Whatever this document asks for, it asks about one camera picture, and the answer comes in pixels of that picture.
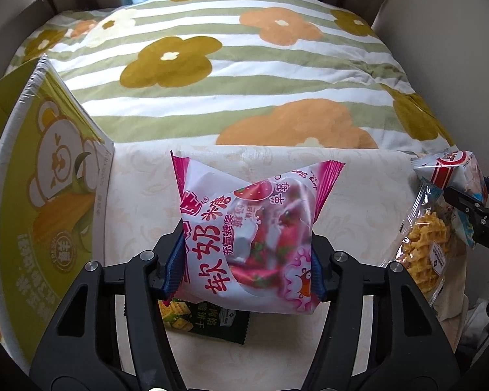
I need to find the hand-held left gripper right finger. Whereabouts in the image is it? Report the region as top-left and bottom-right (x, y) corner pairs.
(302, 234), (461, 391)

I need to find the pink strawberry candy packet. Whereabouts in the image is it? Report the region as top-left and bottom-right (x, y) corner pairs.
(170, 151), (346, 316)

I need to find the white headboard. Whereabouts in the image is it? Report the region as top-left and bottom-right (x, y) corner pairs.
(0, 0), (58, 90)

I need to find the dark green cracker packet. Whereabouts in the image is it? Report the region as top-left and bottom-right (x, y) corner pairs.
(158, 299), (249, 345)

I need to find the clear waffle packet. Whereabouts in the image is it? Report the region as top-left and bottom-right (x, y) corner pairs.
(393, 179), (459, 306)

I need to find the red white candy packet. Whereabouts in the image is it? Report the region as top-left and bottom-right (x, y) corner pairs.
(411, 150), (489, 249)

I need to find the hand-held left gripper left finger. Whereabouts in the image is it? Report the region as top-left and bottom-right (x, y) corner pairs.
(28, 232), (188, 391)

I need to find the green cardboard box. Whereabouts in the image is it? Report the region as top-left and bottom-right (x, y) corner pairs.
(0, 55), (115, 371)

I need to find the floral striped blanket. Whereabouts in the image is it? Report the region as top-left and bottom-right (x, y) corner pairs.
(10, 0), (457, 151)

